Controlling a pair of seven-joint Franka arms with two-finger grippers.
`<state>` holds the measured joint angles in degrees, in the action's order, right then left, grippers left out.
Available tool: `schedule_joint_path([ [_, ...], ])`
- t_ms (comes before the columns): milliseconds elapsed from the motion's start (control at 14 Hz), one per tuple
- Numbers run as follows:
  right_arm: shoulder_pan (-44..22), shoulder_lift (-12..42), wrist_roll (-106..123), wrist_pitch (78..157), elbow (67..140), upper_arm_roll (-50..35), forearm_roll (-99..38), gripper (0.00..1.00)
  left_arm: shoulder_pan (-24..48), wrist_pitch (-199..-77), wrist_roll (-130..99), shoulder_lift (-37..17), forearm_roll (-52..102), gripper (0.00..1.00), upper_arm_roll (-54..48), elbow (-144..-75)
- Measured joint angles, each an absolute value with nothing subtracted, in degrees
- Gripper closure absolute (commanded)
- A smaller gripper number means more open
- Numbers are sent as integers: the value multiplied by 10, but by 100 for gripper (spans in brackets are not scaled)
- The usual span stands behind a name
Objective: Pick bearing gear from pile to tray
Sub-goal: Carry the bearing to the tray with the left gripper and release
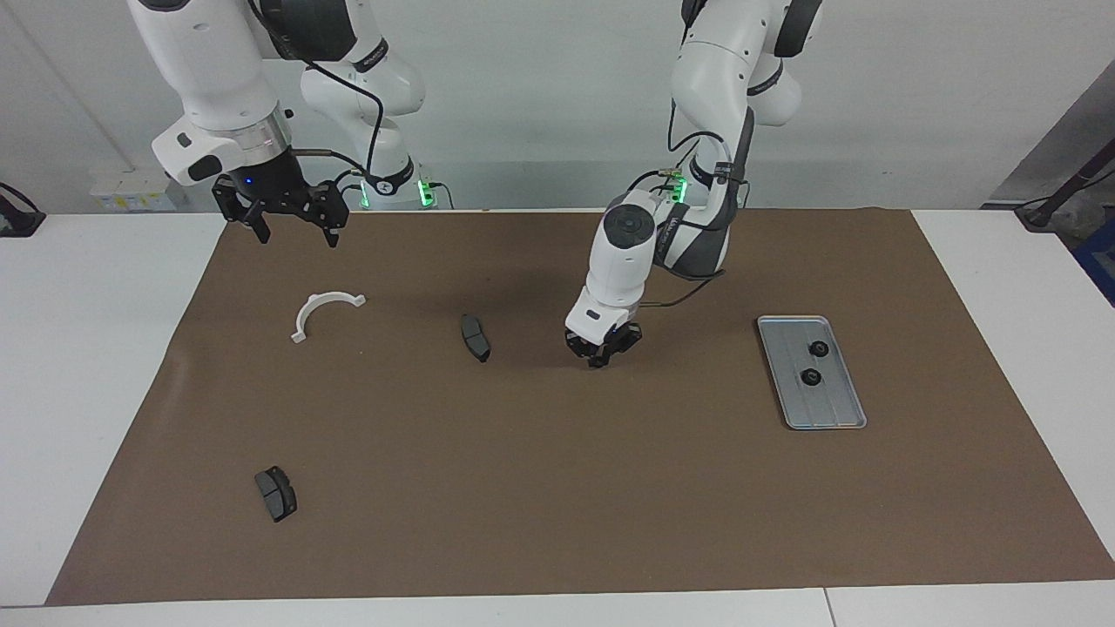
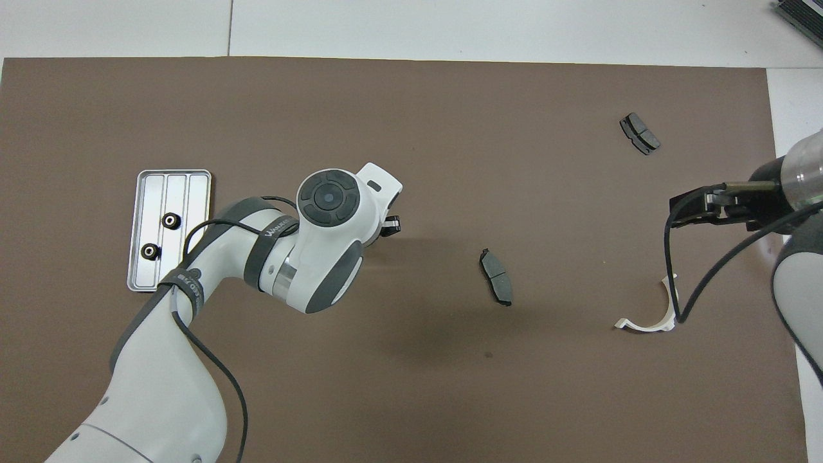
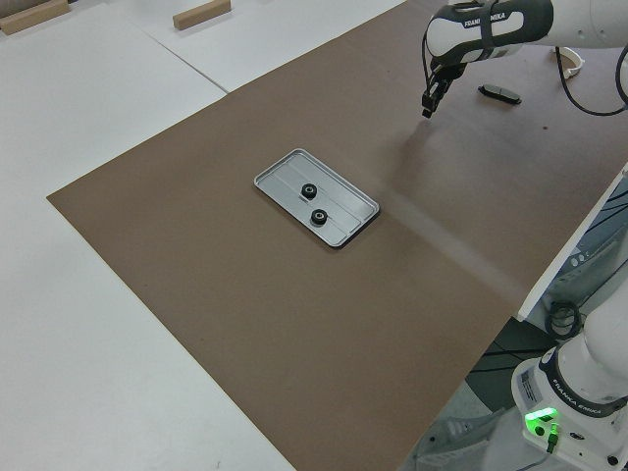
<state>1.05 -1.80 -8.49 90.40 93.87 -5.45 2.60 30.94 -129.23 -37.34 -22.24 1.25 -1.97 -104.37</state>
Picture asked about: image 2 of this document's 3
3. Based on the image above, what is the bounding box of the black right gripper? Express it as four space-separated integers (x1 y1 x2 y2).
669 158 798 232

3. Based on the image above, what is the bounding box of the silver metal tray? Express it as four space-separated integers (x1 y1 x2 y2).
127 169 213 293

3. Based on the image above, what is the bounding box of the short grey brake pad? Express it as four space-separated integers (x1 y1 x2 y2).
619 113 661 156

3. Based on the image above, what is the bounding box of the long grey brake pad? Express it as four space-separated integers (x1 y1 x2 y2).
480 248 514 307

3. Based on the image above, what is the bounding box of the brown table mat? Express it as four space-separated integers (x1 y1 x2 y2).
0 57 809 463

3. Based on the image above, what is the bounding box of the dark ribbed device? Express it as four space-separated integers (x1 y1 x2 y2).
775 0 823 32

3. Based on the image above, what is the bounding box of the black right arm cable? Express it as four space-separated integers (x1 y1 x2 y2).
664 183 823 324

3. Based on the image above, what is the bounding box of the white curved plastic bracket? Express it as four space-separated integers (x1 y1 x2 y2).
614 273 680 334

